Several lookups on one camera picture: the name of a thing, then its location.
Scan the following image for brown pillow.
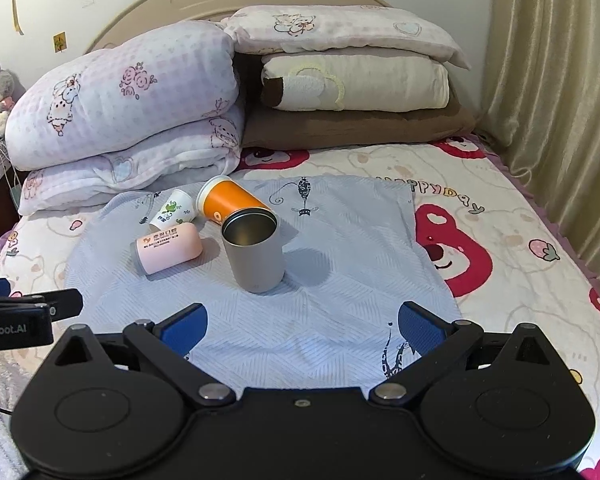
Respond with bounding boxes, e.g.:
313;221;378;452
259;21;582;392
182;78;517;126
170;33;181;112
239;46;479;150

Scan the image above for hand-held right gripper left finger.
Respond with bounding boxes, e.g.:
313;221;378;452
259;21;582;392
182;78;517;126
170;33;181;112
46;302;237;407

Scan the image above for pink cup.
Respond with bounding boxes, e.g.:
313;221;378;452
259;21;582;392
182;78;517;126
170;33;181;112
131;223;204;276

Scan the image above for orange paper cup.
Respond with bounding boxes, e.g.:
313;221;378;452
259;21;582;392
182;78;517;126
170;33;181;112
195;176;272;226

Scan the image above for grey metal cup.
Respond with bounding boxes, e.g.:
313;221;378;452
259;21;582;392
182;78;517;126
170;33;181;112
221;208;286;294

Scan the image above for folded pink checked quilt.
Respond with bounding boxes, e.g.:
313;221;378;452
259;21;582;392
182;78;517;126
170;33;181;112
5;21;247;217

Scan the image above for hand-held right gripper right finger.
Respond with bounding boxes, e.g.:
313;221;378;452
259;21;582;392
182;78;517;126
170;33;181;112
369;301;564;406

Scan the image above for pink checked pillow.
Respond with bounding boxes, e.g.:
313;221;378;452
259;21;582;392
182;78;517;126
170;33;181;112
221;5;474;71

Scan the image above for white cup with green print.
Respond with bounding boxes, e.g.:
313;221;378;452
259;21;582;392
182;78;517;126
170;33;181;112
148;189;197;234

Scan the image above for cream pillow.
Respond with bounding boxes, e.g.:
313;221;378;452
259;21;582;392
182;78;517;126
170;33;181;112
260;51;451;112

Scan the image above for beige curtain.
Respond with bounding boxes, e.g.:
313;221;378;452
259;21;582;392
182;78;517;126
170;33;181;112
479;0;600;297

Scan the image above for light blue patterned cloth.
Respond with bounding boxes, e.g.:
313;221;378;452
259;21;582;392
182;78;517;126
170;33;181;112
64;176;464;394

